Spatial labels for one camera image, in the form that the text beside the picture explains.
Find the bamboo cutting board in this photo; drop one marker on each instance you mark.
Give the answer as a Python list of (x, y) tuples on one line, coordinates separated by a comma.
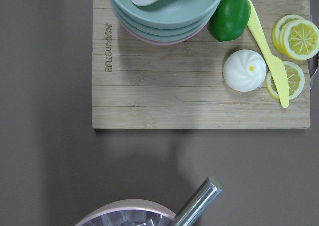
[(137, 85)]

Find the pink bottom stacked bowl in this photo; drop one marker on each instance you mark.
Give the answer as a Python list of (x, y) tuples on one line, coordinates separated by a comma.
[(158, 40)]

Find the top green bowl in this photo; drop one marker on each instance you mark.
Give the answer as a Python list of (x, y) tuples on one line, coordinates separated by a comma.
[(168, 14)]

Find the metal ice scoop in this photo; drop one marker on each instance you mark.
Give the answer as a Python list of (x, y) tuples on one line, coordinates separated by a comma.
[(198, 202)]

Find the pink bowl with ice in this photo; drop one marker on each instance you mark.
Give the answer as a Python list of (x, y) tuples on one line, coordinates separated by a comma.
[(129, 212)]

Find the green lime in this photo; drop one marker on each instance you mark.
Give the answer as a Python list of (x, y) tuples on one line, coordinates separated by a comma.
[(229, 20)]

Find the yellow plastic knife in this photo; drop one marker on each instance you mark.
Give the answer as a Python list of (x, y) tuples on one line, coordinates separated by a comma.
[(275, 65)]

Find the lemon slice under knife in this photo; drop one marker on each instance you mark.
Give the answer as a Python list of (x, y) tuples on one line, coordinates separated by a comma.
[(296, 81)]

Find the back lemon slice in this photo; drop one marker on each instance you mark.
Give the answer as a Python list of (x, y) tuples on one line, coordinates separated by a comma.
[(278, 27)]

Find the front lemon slice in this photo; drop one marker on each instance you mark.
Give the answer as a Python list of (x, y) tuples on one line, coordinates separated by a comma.
[(299, 39)]

